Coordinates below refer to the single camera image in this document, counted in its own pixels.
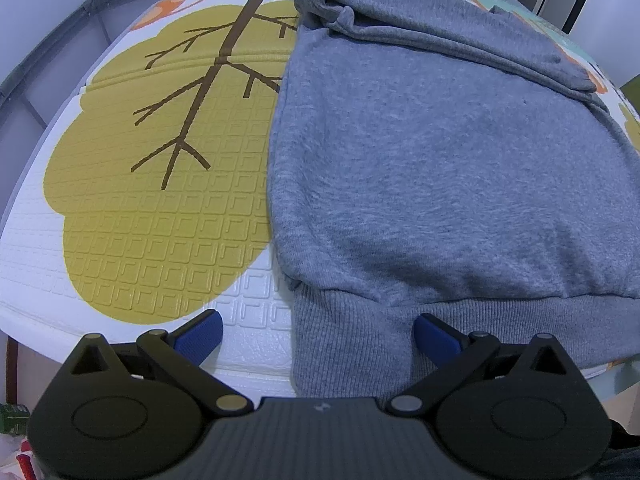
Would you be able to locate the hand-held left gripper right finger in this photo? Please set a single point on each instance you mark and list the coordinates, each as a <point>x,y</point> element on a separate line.
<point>435,337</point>

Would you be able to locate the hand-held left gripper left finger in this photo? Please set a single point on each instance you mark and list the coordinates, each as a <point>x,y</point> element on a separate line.
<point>200,334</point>

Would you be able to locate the grey sweatshirt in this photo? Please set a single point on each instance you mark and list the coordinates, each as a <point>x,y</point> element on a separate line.
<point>425,160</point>

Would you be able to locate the printed foam play mat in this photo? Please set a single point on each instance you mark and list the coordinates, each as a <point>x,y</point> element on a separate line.
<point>150,185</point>

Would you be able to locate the brown wooden leg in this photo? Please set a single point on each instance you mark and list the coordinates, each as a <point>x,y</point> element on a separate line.
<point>11,370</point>

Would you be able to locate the white red plastic bag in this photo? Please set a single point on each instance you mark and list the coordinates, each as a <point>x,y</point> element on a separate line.
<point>20,460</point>

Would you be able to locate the green chair back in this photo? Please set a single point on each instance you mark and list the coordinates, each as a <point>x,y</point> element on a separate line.
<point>631,87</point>

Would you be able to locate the grey playpen fence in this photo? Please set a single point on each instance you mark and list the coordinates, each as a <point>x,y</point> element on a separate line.
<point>47,45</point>

